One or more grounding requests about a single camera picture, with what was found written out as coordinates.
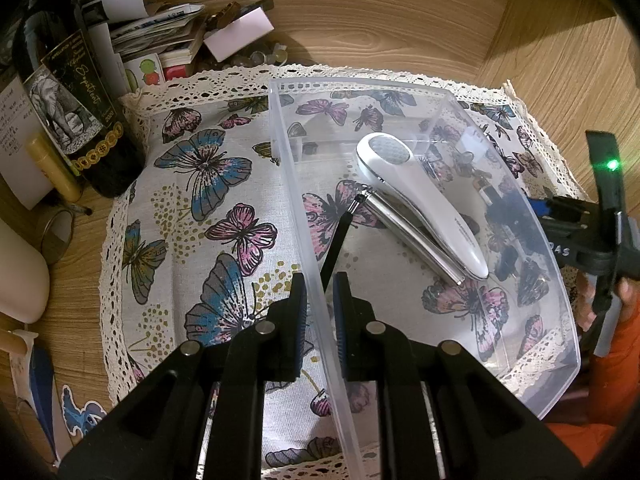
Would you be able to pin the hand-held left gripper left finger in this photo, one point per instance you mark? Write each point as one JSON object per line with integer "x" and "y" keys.
{"x": 300, "y": 330}

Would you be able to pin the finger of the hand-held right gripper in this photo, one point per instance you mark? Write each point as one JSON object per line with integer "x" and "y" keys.
{"x": 542, "y": 208}

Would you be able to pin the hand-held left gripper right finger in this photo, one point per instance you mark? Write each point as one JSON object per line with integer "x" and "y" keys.
{"x": 340, "y": 330}

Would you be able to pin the white handheld device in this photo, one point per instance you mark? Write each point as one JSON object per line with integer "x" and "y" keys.
{"x": 425, "y": 200}

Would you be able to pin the silver metal tool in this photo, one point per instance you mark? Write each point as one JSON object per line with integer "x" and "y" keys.
{"x": 400, "y": 225}

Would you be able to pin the clear plastic box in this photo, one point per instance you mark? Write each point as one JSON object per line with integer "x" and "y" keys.
{"x": 530, "y": 360}

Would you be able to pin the person's right hand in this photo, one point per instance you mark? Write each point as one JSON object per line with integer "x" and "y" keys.
{"x": 629, "y": 296}

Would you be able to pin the butterfly print lace cloth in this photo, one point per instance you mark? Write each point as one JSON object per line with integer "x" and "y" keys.
{"x": 200, "y": 240}

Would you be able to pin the person's orange trousers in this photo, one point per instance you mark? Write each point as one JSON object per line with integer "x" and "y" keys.
{"x": 615, "y": 400}

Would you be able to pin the blue cartoon sticker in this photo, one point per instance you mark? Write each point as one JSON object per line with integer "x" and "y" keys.
{"x": 82, "y": 412}

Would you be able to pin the round metal mirror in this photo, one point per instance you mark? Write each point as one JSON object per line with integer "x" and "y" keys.
{"x": 57, "y": 237}

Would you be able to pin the pile of small coins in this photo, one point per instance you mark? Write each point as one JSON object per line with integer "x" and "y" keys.
{"x": 255, "y": 55}

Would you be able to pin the pale pink cylinder bottle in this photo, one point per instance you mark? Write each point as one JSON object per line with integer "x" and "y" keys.
{"x": 20, "y": 270}

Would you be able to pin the yellow lip balm tube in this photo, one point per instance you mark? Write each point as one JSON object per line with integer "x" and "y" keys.
{"x": 52, "y": 170}

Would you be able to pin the fruit print box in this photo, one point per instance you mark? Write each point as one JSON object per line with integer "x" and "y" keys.
{"x": 145, "y": 72}

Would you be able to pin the white paper pad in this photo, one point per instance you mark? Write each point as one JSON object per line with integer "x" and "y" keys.
{"x": 237, "y": 32}

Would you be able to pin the stack of cards and booklets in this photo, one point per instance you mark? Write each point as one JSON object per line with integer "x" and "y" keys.
{"x": 160, "y": 32}

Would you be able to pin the dark wine bottle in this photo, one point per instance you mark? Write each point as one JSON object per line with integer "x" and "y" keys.
{"x": 65, "y": 85}

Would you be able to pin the white handwritten note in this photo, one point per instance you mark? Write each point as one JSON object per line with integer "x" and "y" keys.
{"x": 17, "y": 135}

